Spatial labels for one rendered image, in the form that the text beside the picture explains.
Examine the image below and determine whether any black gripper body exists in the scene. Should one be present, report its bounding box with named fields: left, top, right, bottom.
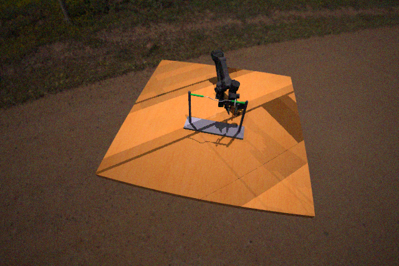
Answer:
left=218, top=100, right=244, bottom=109

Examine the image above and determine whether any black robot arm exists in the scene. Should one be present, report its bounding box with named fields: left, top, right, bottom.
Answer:
left=211, top=50, right=240, bottom=101

